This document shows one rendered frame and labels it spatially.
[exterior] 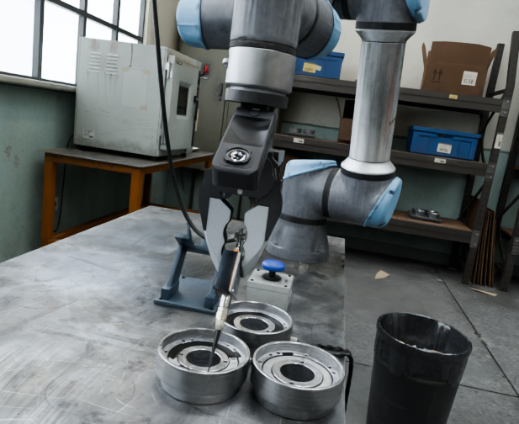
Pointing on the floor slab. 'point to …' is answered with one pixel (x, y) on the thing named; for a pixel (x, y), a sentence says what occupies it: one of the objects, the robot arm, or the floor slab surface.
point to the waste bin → (415, 369)
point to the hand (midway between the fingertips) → (231, 266)
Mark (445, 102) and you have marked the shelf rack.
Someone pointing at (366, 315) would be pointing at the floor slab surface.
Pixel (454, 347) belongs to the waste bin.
